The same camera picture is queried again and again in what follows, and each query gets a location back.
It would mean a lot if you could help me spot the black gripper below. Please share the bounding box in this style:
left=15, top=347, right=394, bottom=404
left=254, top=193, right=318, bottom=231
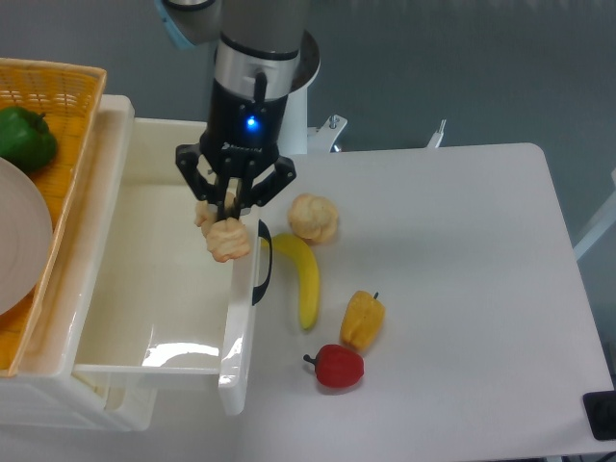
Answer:
left=175, top=79, right=296, bottom=221

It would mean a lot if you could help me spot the square tan bread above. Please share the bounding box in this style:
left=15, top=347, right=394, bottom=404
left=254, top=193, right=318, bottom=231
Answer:
left=193, top=200, right=251, bottom=263

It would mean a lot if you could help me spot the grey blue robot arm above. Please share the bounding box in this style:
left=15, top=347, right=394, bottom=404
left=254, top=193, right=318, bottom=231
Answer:
left=156, top=1, right=309, bottom=220

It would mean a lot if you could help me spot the round tan bread roll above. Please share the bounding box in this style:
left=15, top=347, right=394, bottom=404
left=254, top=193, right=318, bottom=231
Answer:
left=287, top=193, right=339, bottom=244

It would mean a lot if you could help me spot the upper white drawer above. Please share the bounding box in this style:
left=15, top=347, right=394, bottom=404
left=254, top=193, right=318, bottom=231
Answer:
left=74, top=118, right=260, bottom=416

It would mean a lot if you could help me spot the white drawer cabinet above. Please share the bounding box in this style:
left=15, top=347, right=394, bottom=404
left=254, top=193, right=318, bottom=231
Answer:
left=1, top=95, right=156, bottom=431

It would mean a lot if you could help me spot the yellow banana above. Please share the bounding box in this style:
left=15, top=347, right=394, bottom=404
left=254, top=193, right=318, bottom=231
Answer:
left=271, top=233, right=321, bottom=331

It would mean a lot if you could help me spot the yellow bell pepper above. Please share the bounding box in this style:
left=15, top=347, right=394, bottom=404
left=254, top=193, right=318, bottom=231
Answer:
left=340, top=291, right=386, bottom=351

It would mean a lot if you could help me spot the orange plastic basket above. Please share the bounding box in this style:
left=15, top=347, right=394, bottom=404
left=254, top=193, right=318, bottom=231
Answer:
left=1, top=58, right=107, bottom=378

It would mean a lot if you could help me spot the red bell pepper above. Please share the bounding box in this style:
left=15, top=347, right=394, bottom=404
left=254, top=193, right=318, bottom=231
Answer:
left=302, top=344, right=365, bottom=389

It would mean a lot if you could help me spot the beige round plate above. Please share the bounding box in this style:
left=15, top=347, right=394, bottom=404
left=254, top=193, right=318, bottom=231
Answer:
left=1, top=160, right=53, bottom=314

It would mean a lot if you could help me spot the green bell pepper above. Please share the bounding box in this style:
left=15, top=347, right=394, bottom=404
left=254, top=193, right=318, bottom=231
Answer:
left=1, top=106, right=58, bottom=173

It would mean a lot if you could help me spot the black device at edge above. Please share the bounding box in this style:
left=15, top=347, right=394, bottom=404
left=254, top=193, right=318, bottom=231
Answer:
left=582, top=391, right=616, bottom=441

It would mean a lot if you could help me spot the black drawer handle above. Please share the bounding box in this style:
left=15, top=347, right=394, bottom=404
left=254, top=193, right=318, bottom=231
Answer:
left=252, top=219, right=273, bottom=306

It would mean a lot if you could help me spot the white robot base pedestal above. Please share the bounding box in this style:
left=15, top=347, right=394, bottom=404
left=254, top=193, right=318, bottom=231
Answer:
left=278, top=31, right=347, bottom=157

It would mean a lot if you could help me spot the white table frame bracket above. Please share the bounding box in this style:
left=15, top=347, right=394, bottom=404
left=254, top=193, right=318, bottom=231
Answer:
left=573, top=170, right=615, bottom=261

